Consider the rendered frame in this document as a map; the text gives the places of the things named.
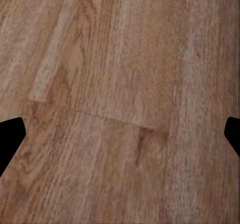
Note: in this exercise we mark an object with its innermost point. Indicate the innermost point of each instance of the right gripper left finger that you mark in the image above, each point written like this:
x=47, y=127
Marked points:
x=12, y=133

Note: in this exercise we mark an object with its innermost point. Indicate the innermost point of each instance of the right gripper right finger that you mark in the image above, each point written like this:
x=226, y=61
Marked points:
x=232, y=133

